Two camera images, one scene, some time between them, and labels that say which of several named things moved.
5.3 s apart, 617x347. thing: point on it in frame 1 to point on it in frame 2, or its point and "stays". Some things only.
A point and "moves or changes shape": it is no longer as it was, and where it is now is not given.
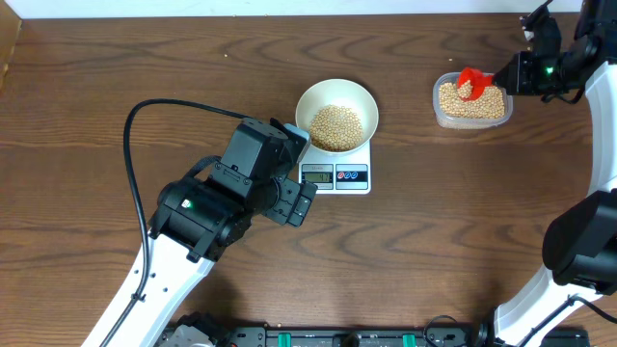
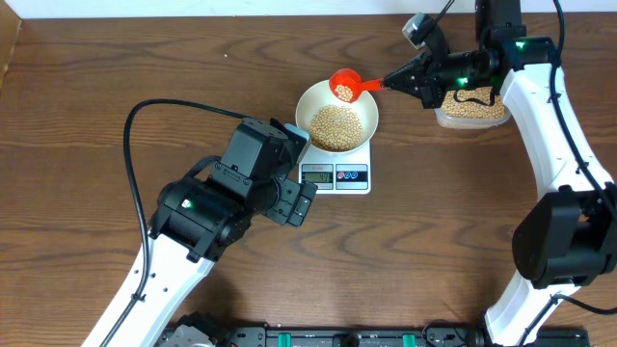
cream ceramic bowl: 339,115 stays
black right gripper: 520,85 to 424,86
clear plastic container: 492,107 stays
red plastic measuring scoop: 478,82 moves or changes shape
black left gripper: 294,201 stays
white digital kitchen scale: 336,173 stays
